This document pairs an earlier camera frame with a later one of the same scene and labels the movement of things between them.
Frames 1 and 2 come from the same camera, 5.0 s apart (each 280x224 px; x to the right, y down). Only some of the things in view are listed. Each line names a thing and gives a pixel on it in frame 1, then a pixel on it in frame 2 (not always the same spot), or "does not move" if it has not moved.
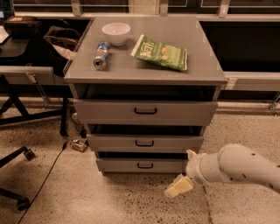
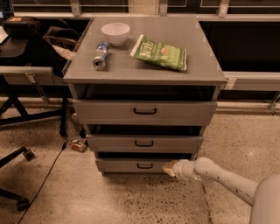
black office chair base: x=22 y=203 does not move
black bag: x=60 y=44 does not move
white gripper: x=194 y=169 -> x=179 y=169
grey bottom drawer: x=142 y=164 does not move
